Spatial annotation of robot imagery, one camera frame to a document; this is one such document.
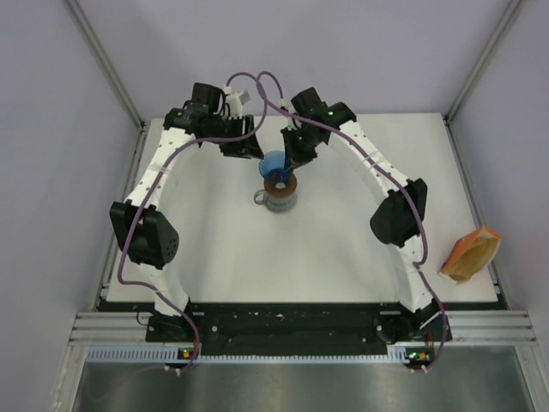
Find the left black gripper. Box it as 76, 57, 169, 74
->
203, 113, 262, 159

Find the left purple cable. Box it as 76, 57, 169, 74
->
117, 70, 271, 373

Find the aluminium corner post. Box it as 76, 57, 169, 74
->
443, 0, 526, 124
63, 0, 144, 130

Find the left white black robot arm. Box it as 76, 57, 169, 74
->
109, 82, 264, 341

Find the aluminium front frame rail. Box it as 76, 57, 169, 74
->
69, 311, 537, 346

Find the blue glass ribbed dripper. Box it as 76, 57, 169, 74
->
258, 150, 292, 184

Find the right aluminium corner post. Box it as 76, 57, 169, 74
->
443, 0, 526, 124

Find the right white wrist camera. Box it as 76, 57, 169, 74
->
280, 98, 296, 114

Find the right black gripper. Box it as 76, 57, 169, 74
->
281, 125, 322, 173

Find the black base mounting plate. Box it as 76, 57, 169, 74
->
145, 302, 455, 344

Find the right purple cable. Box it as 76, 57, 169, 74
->
255, 71, 449, 373

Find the left aluminium corner post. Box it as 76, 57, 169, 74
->
63, 0, 144, 130

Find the grey slotted cable duct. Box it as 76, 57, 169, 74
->
86, 346, 433, 365

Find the grey glass coffee server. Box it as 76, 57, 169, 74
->
253, 190, 298, 214

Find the purple cable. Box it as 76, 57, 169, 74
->
255, 71, 449, 373
117, 70, 271, 373

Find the brown wooden dripper ring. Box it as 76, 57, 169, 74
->
262, 174, 300, 199

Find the orange coffee filter packet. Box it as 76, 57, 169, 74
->
438, 226, 502, 283

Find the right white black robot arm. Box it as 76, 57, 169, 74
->
281, 88, 447, 342

